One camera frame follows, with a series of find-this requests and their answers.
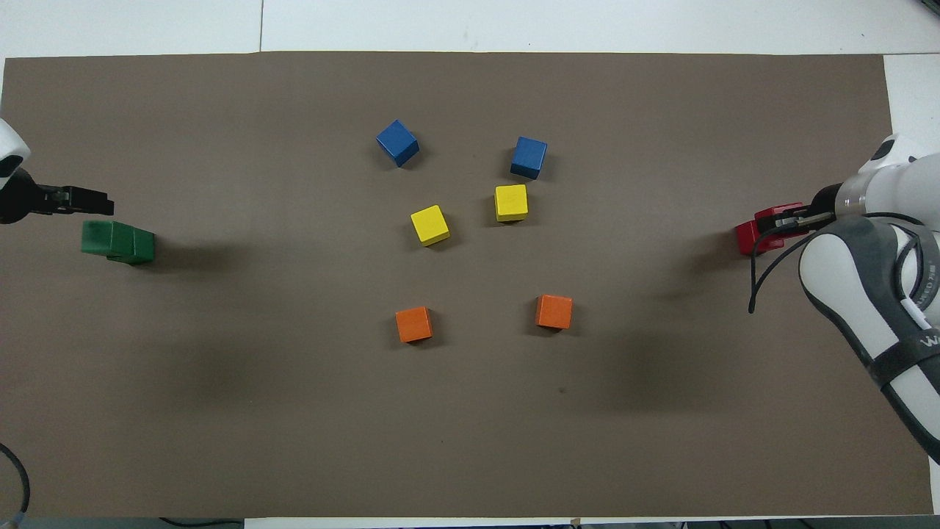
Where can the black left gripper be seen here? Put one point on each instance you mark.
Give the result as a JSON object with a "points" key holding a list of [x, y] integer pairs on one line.
{"points": [[18, 198]]}

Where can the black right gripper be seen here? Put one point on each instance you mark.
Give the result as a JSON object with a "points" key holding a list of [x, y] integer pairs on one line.
{"points": [[826, 200]]}

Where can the red wooden cube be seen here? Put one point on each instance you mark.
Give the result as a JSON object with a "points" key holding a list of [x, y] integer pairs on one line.
{"points": [[764, 211], [743, 239]]}

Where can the green wooden cube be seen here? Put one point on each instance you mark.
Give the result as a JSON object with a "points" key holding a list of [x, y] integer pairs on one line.
{"points": [[103, 237], [143, 248]]}

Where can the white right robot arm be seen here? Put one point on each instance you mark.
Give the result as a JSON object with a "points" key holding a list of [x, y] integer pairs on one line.
{"points": [[837, 272]]}

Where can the orange wooden cube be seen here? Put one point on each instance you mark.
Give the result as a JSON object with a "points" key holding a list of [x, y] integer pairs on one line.
{"points": [[554, 311], [413, 324]]}

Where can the blue wooden cube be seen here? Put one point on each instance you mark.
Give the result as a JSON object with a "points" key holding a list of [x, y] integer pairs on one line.
{"points": [[397, 142], [529, 157]]}

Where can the yellow wooden cube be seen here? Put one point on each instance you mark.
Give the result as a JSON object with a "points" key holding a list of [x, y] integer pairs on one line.
{"points": [[429, 225], [511, 203]]}

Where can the brown table mat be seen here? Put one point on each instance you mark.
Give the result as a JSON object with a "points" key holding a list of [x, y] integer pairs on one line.
{"points": [[470, 426]]}

